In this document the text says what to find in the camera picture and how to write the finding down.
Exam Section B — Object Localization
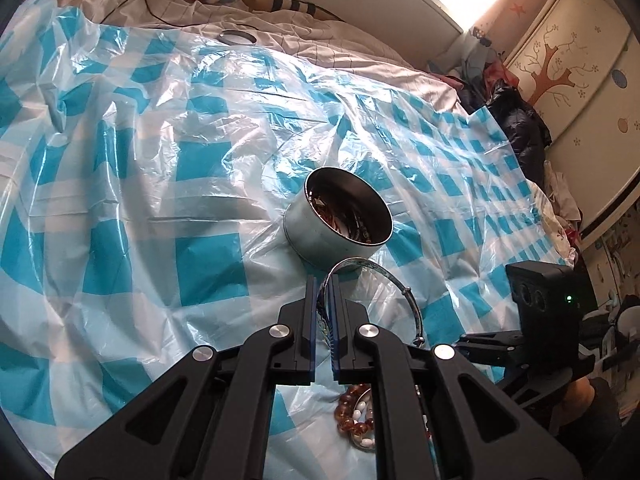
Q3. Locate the striped pillow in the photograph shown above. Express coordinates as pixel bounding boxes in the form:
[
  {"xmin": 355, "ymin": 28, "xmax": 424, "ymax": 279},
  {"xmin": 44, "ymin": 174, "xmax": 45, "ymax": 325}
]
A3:
[{"xmin": 241, "ymin": 0, "xmax": 342, "ymax": 21}]

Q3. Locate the round silver metal tin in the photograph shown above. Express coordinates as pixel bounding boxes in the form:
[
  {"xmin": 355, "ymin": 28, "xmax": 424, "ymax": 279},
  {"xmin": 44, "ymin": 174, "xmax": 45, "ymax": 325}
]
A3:
[{"xmin": 283, "ymin": 167, "xmax": 393, "ymax": 270}]

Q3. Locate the white bead bracelet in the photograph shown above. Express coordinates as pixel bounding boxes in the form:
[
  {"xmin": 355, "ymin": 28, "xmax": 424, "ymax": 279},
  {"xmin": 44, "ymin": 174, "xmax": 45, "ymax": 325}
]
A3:
[{"xmin": 349, "ymin": 398, "xmax": 377, "ymax": 453}]

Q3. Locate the black clothes pile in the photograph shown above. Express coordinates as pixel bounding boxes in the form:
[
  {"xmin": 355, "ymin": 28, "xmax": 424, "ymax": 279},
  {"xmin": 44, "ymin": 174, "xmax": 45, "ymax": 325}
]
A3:
[{"xmin": 432, "ymin": 60, "xmax": 552, "ymax": 188}]

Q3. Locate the blue checkered plastic sheet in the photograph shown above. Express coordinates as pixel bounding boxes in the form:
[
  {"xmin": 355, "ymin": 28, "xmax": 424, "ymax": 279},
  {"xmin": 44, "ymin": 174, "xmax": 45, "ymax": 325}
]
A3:
[{"xmin": 1, "ymin": 0, "xmax": 560, "ymax": 471}]

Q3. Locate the person right hand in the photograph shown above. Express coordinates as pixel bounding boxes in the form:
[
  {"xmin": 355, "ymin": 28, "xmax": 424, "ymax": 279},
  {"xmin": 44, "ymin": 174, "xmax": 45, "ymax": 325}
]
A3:
[{"xmin": 563, "ymin": 377, "xmax": 608, "ymax": 417}]

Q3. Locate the amber bead bracelet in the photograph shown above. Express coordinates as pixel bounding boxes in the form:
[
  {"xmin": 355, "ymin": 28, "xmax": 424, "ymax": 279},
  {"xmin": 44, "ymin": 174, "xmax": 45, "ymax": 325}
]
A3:
[{"xmin": 333, "ymin": 382, "xmax": 377, "ymax": 438}]

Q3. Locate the round tin lid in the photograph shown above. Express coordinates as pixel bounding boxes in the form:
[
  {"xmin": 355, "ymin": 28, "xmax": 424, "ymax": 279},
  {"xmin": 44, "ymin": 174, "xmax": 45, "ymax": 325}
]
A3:
[{"xmin": 217, "ymin": 29, "xmax": 257, "ymax": 46}]

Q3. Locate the silver bangle bracelet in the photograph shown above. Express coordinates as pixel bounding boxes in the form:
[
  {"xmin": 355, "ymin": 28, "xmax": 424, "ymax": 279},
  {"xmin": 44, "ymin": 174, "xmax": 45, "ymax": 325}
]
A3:
[{"xmin": 316, "ymin": 257, "xmax": 426, "ymax": 356}]

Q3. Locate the tree decorated wardrobe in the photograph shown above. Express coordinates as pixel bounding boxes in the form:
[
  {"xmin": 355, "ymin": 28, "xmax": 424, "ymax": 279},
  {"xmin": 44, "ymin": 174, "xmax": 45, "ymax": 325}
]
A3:
[{"xmin": 509, "ymin": 0, "xmax": 639, "ymax": 228}]

